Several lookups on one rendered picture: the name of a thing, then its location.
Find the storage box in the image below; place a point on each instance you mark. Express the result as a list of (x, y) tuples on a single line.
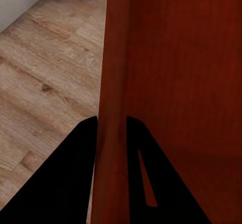
[(175, 65)]

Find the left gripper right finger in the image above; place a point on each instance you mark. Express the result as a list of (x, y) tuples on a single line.
[(176, 204)]

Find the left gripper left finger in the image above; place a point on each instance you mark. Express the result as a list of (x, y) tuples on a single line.
[(59, 191)]

